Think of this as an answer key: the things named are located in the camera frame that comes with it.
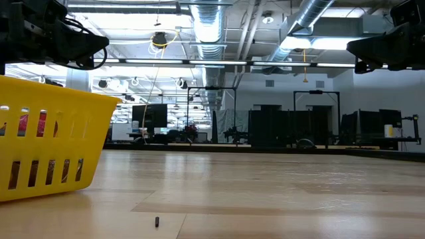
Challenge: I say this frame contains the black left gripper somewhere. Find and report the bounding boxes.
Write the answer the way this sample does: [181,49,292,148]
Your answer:
[0,0,110,76]

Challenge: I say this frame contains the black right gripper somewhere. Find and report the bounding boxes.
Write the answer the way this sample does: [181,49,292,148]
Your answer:
[347,19,425,74]

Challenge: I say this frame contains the red nail polish bottle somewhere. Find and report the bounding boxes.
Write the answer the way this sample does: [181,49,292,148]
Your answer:
[17,111,59,137]

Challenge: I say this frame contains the black monitor row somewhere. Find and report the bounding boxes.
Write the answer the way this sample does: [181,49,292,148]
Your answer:
[339,108,403,139]

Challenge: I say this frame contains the yellow plastic basket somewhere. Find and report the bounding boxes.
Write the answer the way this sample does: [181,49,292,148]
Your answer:
[0,75,122,202]

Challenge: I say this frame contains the overhead light bar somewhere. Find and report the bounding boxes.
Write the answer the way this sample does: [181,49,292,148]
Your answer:
[8,56,425,70]

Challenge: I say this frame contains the black dome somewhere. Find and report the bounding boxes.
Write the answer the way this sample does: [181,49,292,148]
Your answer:
[296,138,316,149]

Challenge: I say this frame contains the black partition panels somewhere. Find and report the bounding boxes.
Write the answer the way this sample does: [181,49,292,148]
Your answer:
[248,105,335,147]

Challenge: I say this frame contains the grey cover sheet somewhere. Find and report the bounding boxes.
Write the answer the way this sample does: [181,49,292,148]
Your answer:
[212,109,250,143]

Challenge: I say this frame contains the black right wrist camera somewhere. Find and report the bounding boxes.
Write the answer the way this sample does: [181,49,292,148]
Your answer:
[390,0,425,28]

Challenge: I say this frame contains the silver ceiling duct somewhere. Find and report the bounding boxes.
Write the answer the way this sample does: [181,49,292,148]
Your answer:
[189,0,230,110]
[265,0,335,64]

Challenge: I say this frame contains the black gantry frame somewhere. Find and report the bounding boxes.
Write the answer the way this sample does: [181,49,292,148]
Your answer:
[293,90,341,147]
[187,86,238,144]

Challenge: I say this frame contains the black ceiling cable reel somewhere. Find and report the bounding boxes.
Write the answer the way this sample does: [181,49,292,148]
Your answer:
[151,31,168,49]

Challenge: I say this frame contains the yellow hanging cord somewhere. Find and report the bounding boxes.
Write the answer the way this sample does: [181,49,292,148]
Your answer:
[301,49,309,84]

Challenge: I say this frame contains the black table frame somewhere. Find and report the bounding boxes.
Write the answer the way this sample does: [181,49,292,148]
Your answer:
[102,141,425,163]

